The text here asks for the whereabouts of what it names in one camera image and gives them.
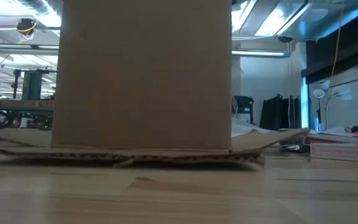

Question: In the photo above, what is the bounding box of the brown cardboard box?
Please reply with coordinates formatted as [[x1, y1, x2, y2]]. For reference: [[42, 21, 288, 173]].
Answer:
[[0, 0, 310, 171]]

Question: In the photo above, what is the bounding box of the pink playing card box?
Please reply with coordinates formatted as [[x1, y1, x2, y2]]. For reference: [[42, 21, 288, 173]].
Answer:
[[309, 141, 358, 165]]

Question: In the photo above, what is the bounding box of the black background cabinet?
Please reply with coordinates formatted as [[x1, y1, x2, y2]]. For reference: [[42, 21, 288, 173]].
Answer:
[[231, 95, 255, 126]]

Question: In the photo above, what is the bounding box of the black folded panel stack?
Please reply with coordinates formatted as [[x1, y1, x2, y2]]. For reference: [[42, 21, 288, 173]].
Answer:
[[259, 94, 301, 131]]

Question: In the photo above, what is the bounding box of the fluorescent ceiling light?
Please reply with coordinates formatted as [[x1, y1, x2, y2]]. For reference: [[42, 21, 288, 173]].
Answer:
[[231, 49, 291, 58]]

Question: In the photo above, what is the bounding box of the white floor lamp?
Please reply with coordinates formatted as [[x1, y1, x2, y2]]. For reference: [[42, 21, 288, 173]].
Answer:
[[312, 79, 353, 131]]

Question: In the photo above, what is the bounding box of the wooden background workbench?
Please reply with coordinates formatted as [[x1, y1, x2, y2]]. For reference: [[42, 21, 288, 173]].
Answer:
[[0, 98, 56, 131]]

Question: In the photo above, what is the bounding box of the background metal frame machine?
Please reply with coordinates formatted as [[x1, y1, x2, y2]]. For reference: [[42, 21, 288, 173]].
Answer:
[[12, 68, 58, 101]]

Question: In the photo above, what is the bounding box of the yellow cable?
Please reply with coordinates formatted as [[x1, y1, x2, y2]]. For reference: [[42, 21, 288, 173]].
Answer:
[[330, 0, 345, 81]]

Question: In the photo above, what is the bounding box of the yellow cable reel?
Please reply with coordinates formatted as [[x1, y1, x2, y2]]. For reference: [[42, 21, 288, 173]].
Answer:
[[16, 18, 39, 41]]

